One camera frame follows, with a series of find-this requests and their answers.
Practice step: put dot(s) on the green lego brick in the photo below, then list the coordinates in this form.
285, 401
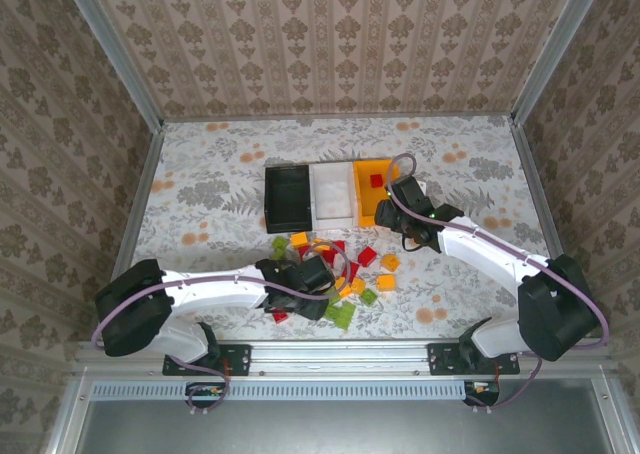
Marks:
336, 300
279, 247
346, 317
332, 314
369, 297

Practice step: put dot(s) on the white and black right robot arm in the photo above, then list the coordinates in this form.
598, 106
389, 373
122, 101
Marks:
480, 254

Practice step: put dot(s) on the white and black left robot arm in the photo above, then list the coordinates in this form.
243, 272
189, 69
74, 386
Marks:
215, 294

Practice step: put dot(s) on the orange plastic container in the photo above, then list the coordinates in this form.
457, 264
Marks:
365, 209

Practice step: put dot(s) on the white plastic container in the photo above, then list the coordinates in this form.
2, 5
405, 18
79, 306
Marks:
330, 194

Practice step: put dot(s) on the black plastic container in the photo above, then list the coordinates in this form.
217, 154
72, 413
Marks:
287, 199

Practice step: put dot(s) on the grey metal panel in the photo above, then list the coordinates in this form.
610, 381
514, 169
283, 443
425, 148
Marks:
350, 429

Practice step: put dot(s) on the black connector box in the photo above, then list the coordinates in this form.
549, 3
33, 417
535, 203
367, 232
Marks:
205, 391
482, 391

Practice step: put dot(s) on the floral patterned table covering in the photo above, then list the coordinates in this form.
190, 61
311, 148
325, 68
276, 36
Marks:
225, 149

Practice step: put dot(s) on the wide aluminium base rail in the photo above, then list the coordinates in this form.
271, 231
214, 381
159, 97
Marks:
340, 359

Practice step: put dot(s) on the thin aluminium cross rail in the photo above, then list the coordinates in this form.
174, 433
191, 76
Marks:
340, 115

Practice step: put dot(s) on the aluminium side rail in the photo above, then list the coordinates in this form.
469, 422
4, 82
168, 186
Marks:
134, 224
541, 199

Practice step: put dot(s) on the short aluminium frame post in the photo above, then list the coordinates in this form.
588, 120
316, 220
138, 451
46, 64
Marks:
617, 419
72, 424

